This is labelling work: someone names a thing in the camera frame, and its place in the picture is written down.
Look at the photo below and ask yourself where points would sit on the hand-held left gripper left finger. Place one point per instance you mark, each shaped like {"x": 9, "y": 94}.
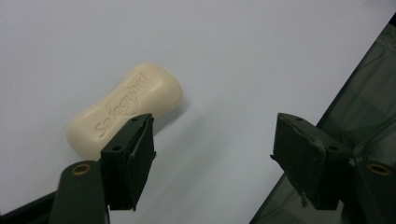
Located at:
{"x": 124, "y": 168}

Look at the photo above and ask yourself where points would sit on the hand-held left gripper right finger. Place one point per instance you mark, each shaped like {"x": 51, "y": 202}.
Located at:
{"x": 314, "y": 165}

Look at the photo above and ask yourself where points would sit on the cream soap bar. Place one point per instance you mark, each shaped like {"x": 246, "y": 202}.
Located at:
{"x": 123, "y": 107}

